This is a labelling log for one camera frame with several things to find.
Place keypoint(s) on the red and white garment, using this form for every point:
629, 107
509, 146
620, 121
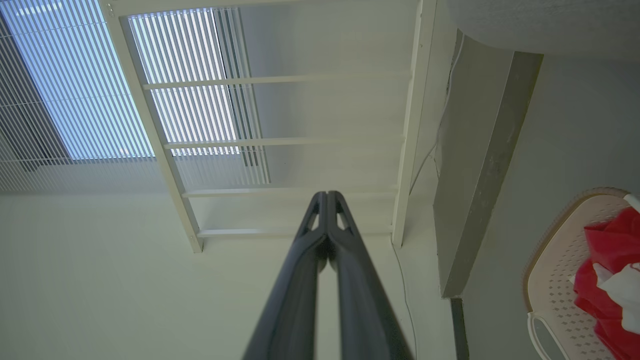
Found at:
607, 240

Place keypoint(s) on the white wooden railing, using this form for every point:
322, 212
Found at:
415, 100

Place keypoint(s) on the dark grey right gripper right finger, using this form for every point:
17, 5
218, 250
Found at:
365, 320

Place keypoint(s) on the black baseboard strip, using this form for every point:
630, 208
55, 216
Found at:
460, 330

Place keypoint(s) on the cream perforated plastic laundry basket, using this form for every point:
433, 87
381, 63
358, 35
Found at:
555, 280

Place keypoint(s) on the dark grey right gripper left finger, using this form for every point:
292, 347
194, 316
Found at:
290, 320

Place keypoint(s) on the white window blinds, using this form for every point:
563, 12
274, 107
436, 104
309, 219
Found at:
75, 90

